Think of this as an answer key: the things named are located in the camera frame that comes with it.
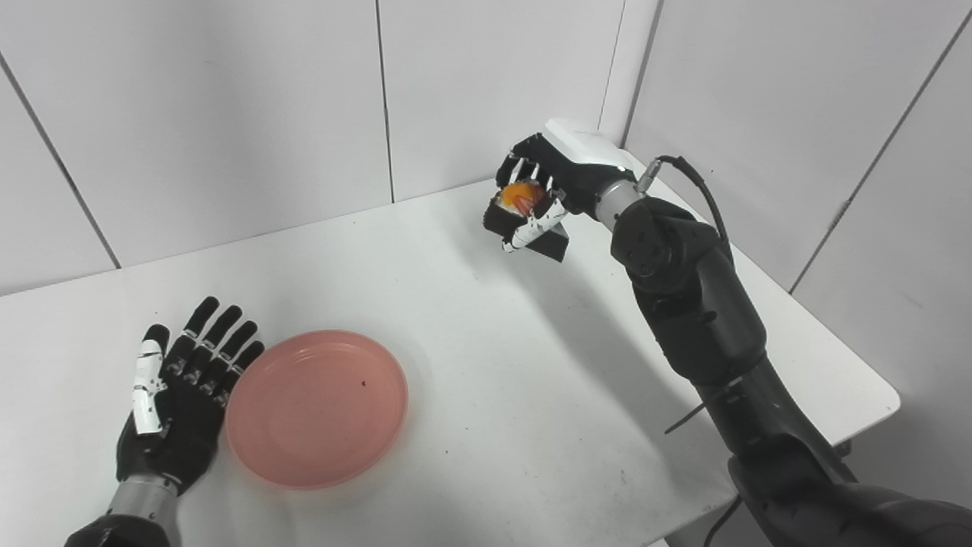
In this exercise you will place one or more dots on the black table underside bracket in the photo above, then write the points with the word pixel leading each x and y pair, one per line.
pixel 842 448

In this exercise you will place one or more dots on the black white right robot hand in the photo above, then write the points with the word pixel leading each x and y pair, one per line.
pixel 585 163

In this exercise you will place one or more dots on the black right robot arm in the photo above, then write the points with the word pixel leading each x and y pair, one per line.
pixel 706 319

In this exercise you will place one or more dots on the pink round plate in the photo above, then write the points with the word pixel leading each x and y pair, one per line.
pixel 315 410

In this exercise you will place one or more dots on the chocolate cake slice with fruit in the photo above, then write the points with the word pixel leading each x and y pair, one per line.
pixel 505 213

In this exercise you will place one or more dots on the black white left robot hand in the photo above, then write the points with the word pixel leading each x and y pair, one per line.
pixel 182 425

